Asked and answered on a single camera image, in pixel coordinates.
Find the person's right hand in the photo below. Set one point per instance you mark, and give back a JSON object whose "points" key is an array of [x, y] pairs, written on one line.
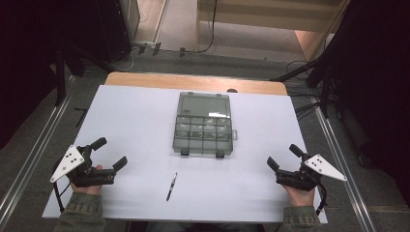
{"points": [[301, 197]]}

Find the clear plastic organizer box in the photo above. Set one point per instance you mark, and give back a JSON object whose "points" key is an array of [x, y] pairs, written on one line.
{"points": [[203, 129]]}

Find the person's left hand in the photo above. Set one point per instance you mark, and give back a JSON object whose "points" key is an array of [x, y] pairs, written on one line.
{"points": [[87, 190]]}

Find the dark curtain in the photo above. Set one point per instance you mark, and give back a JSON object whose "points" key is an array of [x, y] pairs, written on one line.
{"points": [[380, 96], [25, 64]]}

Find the black and silver pen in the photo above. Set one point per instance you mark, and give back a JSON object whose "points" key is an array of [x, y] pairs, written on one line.
{"points": [[171, 187]]}

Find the black metal stand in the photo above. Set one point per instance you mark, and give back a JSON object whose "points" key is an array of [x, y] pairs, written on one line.
{"points": [[325, 93], [60, 83]]}

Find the wooden shelf unit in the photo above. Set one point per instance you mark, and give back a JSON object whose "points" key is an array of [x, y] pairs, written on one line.
{"points": [[267, 16]]}

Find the black cabinet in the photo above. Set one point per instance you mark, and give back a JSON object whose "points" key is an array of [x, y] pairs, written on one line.
{"points": [[106, 29]]}

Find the white board sheet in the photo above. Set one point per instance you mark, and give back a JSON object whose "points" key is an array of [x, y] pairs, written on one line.
{"points": [[129, 122]]}

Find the wooden table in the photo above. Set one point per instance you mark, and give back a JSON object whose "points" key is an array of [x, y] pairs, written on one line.
{"points": [[193, 82]]}

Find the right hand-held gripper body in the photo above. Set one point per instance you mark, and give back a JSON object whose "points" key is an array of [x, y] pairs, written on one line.
{"points": [[303, 179]]}

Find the small dark round object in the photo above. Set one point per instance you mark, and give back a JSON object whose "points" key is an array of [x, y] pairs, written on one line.
{"points": [[232, 91]]}

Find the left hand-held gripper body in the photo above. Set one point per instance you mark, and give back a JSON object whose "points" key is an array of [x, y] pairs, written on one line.
{"points": [[80, 174]]}

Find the metal floor rail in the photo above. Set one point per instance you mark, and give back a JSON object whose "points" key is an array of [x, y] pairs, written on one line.
{"points": [[356, 196], [35, 151]]}

